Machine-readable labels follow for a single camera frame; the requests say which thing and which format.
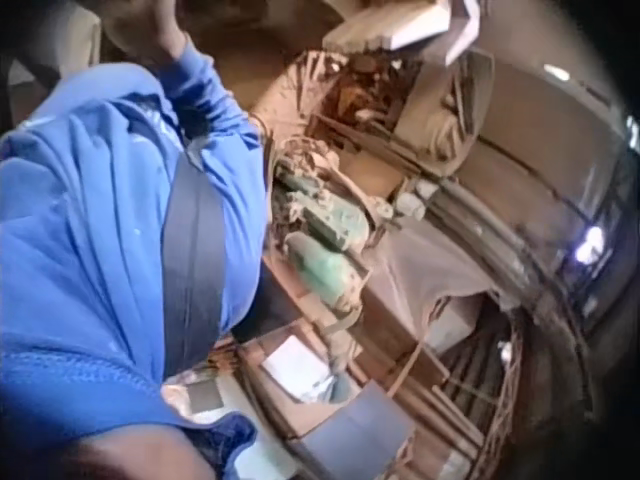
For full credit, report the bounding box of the person's right hand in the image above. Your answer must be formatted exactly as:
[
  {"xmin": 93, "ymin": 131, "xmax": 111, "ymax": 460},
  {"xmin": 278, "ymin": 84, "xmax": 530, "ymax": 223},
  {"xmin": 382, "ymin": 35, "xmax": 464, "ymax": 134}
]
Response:
[{"xmin": 105, "ymin": 0, "xmax": 190, "ymax": 65}]

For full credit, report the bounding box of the cluttered wooden tool box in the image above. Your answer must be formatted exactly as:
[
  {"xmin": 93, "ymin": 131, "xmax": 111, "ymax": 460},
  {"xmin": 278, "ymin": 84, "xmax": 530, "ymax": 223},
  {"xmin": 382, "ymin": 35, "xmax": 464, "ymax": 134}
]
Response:
[{"xmin": 304, "ymin": 49, "xmax": 416, "ymax": 151}]

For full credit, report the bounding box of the dusty green motor machine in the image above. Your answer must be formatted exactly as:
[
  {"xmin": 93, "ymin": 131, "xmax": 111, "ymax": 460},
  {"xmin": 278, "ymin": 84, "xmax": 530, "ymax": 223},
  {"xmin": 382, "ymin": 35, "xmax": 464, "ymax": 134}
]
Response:
[{"xmin": 272, "ymin": 142, "xmax": 386, "ymax": 321}]

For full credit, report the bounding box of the beige dusty sack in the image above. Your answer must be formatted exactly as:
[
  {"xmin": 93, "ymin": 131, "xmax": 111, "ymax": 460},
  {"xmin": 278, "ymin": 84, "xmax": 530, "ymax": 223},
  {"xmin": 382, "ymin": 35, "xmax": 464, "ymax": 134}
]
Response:
[{"xmin": 394, "ymin": 52, "xmax": 496, "ymax": 176}]

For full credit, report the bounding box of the white folded board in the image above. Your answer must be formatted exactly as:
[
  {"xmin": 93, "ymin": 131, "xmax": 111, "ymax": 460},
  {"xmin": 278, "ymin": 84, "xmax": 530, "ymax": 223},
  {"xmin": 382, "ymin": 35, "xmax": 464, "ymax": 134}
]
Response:
[{"xmin": 442, "ymin": 0, "xmax": 482, "ymax": 67}]

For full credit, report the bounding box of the white paper sheet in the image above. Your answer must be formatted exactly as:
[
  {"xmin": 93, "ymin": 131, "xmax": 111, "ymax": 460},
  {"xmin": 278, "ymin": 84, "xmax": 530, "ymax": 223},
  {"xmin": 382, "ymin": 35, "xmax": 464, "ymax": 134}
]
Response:
[{"xmin": 259, "ymin": 334, "xmax": 335, "ymax": 404}]

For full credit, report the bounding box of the grey square plate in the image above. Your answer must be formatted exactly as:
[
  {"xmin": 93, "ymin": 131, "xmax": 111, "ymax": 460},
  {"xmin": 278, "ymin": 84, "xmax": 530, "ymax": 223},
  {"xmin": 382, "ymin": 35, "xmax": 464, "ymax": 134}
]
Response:
[{"xmin": 182, "ymin": 377, "xmax": 225, "ymax": 416}]

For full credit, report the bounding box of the pale dusty cloth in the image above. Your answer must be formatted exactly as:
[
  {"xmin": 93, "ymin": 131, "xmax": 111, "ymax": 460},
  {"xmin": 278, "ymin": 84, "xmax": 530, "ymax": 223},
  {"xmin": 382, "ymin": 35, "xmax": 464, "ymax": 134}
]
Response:
[{"xmin": 367, "ymin": 239, "xmax": 511, "ymax": 346}]

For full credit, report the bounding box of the bundle of dark metal rods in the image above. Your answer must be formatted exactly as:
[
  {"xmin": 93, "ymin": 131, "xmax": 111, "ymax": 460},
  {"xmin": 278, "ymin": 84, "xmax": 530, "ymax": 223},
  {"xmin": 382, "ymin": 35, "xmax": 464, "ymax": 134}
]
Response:
[{"xmin": 424, "ymin": 174, "xmax": 561, "ymax": 321}]

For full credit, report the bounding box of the wooden plank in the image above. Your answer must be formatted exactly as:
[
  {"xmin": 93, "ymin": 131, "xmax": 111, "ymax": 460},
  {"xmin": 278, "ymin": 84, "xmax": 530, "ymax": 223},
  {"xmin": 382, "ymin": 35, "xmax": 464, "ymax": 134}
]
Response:
[{"xmin": 387, "ymin": 329, "xmax": 426, "ymax": 401}]

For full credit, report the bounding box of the blue sheet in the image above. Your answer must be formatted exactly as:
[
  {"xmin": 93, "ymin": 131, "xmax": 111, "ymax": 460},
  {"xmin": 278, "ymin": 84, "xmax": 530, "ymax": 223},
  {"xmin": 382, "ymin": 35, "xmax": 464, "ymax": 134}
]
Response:
[{"xmin": 304, "ymin": 382, "xmax": 419, "ymax": 480}]

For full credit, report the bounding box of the wire mesh basket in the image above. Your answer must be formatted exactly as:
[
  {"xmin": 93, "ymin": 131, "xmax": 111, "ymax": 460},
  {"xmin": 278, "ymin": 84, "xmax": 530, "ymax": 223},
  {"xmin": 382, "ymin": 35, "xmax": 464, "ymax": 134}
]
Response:
[{"xmin": 439, "ymin": 319, "xmax": 531, "ymax": 480}]

